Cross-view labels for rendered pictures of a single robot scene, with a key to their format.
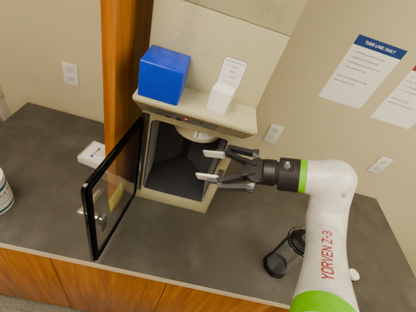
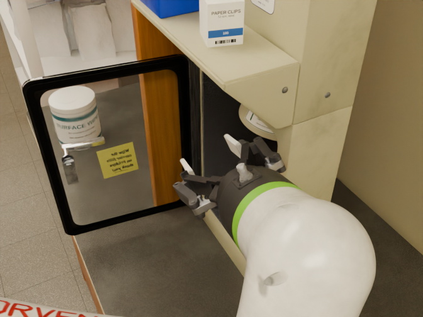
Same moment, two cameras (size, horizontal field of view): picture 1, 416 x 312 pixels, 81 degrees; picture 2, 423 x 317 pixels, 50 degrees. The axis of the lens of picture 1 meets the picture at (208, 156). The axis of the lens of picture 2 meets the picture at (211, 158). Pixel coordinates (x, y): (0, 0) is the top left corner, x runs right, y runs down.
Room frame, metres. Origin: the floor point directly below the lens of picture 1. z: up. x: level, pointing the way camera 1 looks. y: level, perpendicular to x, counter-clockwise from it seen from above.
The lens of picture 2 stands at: (0.34, -0.54, 1.79)
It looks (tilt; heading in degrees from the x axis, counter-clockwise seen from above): 39 degrees down; 70
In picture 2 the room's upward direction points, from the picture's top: straight up
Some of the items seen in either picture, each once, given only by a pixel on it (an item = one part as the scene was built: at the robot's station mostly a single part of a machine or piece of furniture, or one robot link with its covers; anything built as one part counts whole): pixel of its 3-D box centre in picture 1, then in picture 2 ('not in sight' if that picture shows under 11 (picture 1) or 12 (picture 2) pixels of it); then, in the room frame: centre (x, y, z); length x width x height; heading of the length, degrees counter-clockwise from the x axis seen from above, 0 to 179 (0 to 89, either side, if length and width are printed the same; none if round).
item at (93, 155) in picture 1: (101, 156); not in sight; (0.71, 0.45, 0.96); 0.16 x 0.12 x 0.04; 89
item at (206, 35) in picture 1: (194, 119); (291, 101); (0.73, 0.10, 1.33); 0.32 x 0.25 x 0.77; 98
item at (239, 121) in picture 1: (195, 117); (204, 56); (0.55, 0.07, 1.46); 0.32 x 0.11 x 0.10; 98
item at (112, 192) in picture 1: (117, 190); (121, 152); (0.42, 0.22, 1.19); 0.30 x 0.01 x 0.40; 1
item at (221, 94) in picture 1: (221, 98); (221, 17); (0.56, 0.02, 1.54); 0.05 x 0.05 x 0.06; 84
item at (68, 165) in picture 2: (102, 223); (70, 171); (0.31, 0.21, 1.18); 0.02 x 0.02 x 0.06; 1
